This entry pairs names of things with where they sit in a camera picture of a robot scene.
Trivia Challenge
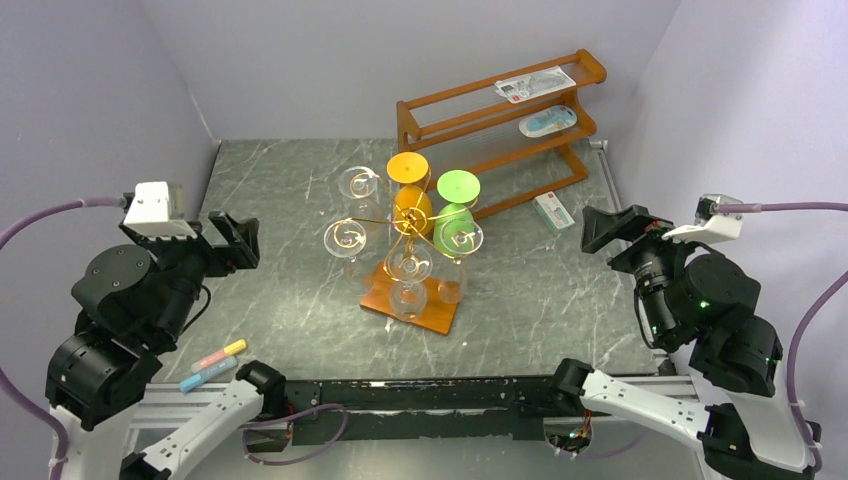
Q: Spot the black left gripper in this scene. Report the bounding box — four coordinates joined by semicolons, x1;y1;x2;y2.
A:
126;207;261;340

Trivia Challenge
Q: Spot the clear wine glass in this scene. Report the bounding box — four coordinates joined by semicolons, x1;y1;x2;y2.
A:
384;243;434;322
337;166;386;225
438;218;484;304
323;218;370;296

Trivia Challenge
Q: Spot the green plastic wine glass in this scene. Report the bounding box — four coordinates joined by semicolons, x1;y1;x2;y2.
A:
433;169;481;251

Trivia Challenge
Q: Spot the orange plastic wine glass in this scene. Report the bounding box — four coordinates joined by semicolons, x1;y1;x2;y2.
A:
387;152;434;237

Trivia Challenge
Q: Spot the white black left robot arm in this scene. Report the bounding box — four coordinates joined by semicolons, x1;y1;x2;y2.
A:
45;211;292;479

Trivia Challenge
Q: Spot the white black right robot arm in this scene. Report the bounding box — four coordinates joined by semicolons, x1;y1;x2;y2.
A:
549;196;821;479

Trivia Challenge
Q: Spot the wooden three-tier shelf rack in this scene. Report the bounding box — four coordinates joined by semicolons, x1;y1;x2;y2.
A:
396;49;607;219

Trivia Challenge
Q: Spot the small white teal box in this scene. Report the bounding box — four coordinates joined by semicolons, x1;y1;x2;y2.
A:
532;191;576;233

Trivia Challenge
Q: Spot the yellow pink marker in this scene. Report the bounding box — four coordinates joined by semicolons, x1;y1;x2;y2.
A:
191;339;247;373

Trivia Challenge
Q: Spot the blue blister pack middle shelf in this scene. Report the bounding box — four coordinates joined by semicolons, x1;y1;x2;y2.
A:
518;105;578;138

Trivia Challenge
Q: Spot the white flat packet top shelf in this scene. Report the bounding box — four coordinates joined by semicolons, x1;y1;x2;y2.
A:
494;66;577;104

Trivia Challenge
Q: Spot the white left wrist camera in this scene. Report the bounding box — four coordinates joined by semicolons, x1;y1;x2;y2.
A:
123;181;197;240

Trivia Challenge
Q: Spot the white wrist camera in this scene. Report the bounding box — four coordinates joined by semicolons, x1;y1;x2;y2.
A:
662;194;743;245
123;181;197;240

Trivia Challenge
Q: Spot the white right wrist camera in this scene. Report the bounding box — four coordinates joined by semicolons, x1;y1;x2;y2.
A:
662;194;743;245

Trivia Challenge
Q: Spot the gold wire wine glass rack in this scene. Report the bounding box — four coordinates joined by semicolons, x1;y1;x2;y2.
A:
323;153;484;335

